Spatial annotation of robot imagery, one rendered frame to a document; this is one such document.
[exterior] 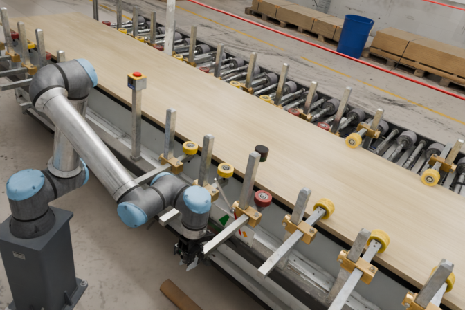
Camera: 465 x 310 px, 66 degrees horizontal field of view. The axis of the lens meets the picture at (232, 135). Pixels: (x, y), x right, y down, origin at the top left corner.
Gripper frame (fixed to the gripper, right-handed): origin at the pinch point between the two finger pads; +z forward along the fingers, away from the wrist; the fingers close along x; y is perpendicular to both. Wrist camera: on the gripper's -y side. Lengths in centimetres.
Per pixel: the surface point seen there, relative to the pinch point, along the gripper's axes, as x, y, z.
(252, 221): 3.7, -33.8, -2.3
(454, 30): -35, -757, 10
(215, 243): 1.1, -11.6, -3.4
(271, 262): 25.2, -12.6, -13.4
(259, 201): 0.7, -41.5, -7.4
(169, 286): -34, -26, 75
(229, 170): -22, -48, -8
